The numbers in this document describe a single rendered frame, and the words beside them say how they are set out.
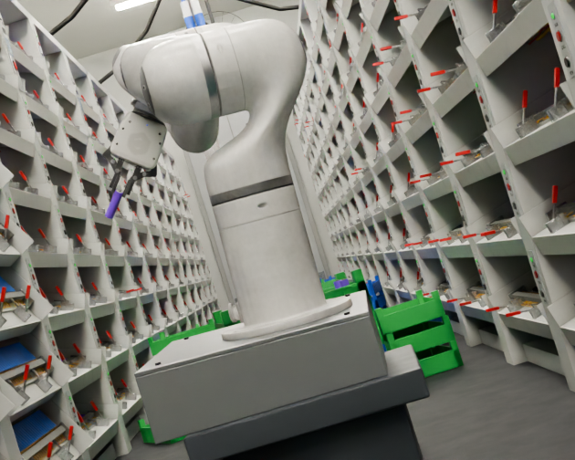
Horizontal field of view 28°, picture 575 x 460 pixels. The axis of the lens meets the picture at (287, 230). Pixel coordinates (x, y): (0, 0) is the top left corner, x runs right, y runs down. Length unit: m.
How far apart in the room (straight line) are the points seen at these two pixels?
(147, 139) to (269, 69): 0.87
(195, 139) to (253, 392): 0.69
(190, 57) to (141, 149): 0.86
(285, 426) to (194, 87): 0.47
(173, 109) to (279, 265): 0.26
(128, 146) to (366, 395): 1.10
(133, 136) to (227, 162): 0.87
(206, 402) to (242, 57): 0.47
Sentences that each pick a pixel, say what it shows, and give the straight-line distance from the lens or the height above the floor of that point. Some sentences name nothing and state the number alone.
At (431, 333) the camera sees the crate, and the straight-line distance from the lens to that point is 3.49.
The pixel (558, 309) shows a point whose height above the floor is 0.19.
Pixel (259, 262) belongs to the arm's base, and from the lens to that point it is 1.56.
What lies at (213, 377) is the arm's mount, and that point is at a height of 0.34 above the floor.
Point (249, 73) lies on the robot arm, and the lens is 1.58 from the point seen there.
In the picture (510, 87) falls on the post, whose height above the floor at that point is 0.67.
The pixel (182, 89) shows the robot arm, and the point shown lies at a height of 0.72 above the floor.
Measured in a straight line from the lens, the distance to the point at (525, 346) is 3.20.
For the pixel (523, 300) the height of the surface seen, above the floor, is 0.18.
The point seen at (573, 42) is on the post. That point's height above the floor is 0.65.
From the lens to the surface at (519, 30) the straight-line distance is 2.14.
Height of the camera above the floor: 0.46
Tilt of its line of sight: 1 degrees up
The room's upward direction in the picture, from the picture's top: 17 degrees counter-clockwise
